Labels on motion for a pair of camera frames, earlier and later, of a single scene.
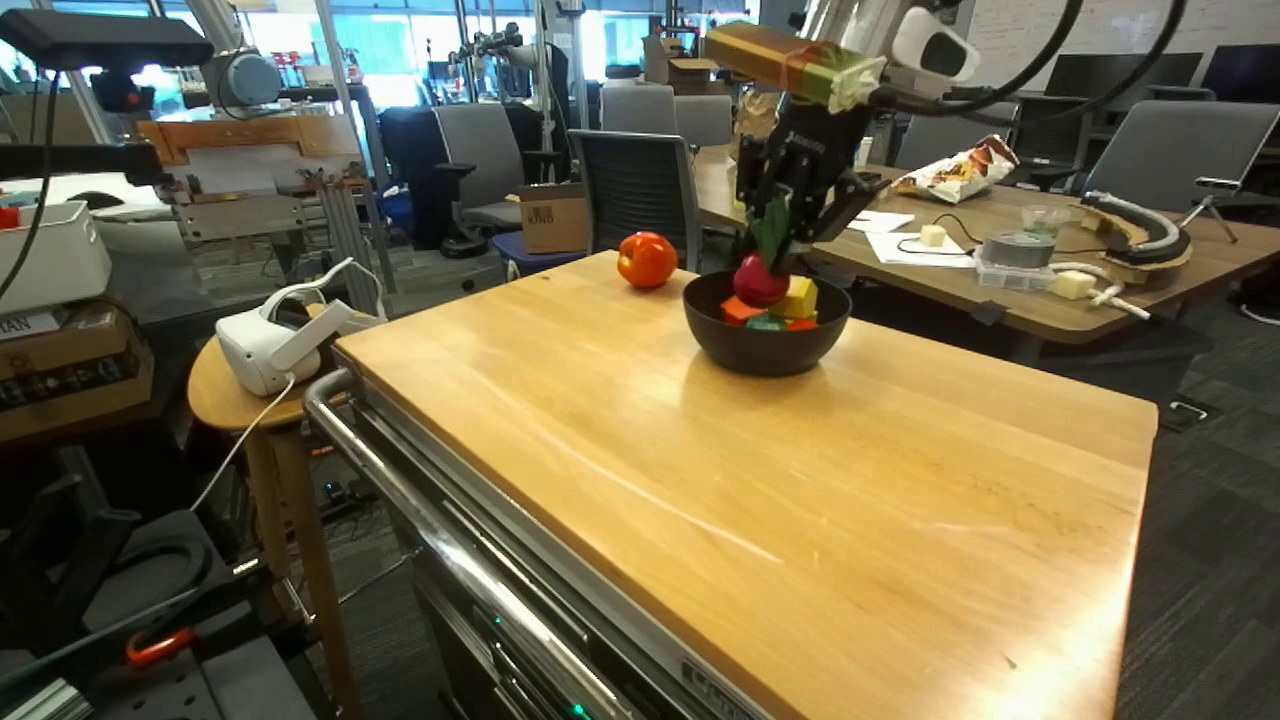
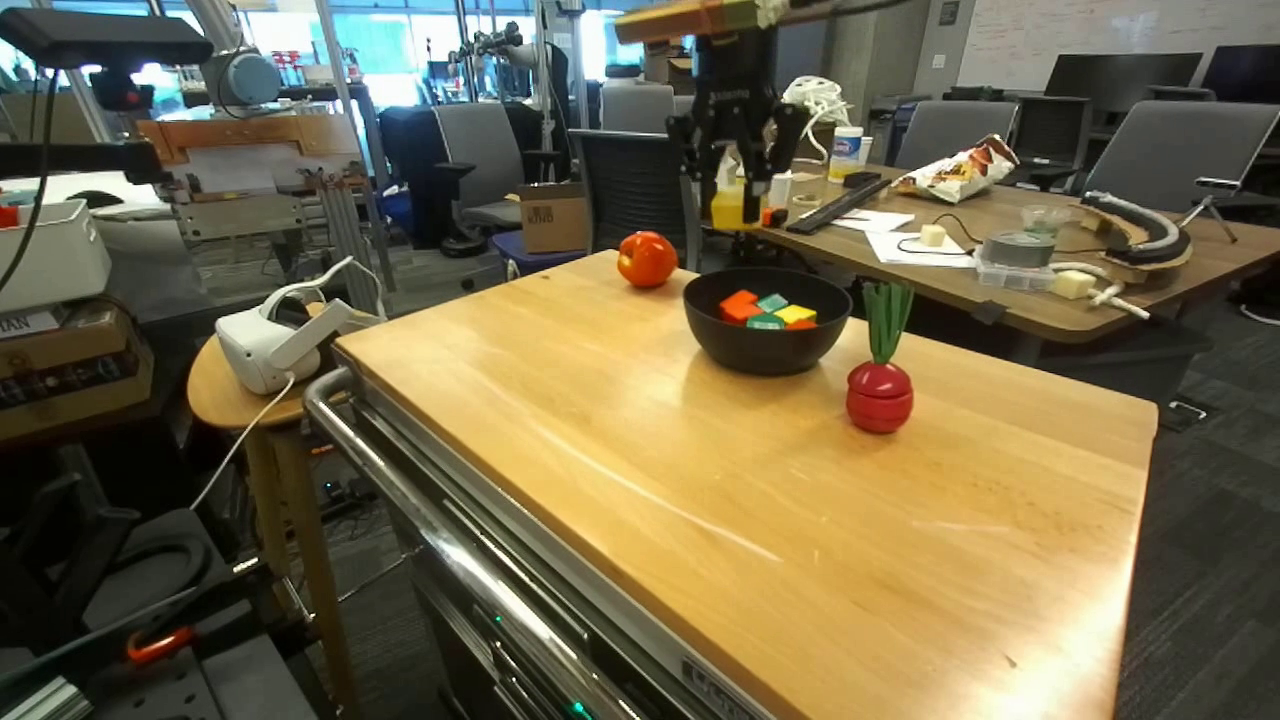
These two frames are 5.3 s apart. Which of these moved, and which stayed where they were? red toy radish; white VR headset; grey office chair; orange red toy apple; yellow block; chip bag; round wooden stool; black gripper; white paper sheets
Moved: red toy radish; yellow block; black gripper
Stayed: round wooden stool; white paper sheets; grey office chair; chip bag; white VR headset; orange red toy apple
